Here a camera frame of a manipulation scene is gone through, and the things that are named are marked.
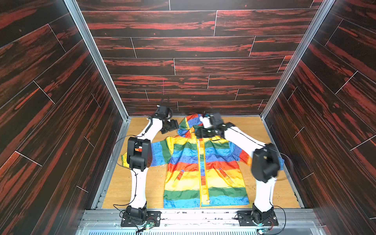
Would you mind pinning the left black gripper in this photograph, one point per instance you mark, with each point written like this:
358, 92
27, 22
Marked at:
174, 126

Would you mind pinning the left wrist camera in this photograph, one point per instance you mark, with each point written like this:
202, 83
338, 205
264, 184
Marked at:
163, 113

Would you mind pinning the left green circuit board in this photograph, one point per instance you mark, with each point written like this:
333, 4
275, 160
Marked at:
149, 225

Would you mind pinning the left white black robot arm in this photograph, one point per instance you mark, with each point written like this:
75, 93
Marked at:
139, 159

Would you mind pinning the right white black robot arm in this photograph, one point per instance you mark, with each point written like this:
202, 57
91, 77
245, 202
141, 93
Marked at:
264, 167

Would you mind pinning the right green circuit board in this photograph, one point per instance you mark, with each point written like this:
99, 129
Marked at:
262, 231

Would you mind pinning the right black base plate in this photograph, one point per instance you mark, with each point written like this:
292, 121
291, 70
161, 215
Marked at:
246, 218

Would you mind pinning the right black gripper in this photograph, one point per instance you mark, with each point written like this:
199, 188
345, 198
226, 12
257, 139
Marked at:
202, 131

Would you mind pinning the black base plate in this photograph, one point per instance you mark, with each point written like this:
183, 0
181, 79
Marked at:
246, 218
136, 221

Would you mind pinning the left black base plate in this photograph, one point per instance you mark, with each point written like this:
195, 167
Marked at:
136, 221

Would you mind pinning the green circuit board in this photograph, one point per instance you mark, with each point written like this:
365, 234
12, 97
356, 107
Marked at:
262, 231
149, 225

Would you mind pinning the rainbow striped zip jacket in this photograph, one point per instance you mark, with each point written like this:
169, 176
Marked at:
200, 172

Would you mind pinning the aluminium front rail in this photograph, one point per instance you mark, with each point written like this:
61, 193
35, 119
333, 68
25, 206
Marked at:
202, 222

